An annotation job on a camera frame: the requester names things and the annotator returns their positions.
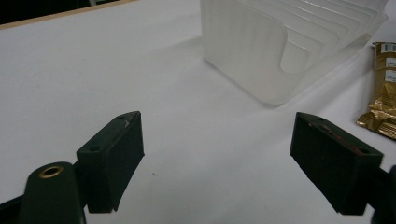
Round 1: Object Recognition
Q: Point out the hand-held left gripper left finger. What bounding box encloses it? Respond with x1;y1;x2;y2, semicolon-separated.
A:
76;110;146;215

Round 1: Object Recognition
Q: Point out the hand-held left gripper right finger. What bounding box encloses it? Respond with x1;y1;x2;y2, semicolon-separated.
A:
290;111;385;217

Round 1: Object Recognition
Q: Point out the gold foil snack packet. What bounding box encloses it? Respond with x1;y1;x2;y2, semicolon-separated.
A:
356;41;396;140

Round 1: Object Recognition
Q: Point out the translucent plastic container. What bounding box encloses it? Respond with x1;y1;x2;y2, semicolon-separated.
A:
200;0;389;106

